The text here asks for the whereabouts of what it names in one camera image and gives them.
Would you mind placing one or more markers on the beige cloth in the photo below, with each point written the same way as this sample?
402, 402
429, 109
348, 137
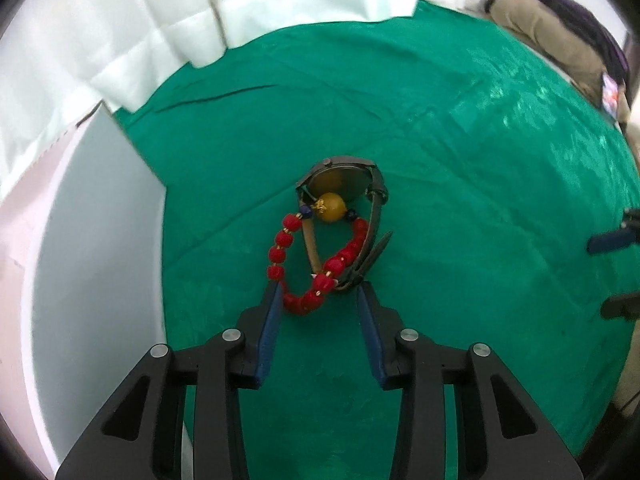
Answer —
545, 35

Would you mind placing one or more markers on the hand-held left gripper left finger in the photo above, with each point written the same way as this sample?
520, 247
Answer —
269, 332

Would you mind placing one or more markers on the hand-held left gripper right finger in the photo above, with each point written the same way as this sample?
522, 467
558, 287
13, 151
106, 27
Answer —
370, 332

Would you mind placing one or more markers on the colourful printed card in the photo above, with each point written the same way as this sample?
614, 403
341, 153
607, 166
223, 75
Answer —
612, 95

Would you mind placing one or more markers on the white cardboard box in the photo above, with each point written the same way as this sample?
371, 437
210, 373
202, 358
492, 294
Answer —
90, 260

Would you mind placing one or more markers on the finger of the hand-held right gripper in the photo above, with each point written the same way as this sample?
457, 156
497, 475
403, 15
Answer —
622, 306
610, 241

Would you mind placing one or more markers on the green cloth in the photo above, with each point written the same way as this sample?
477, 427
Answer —
475, 185

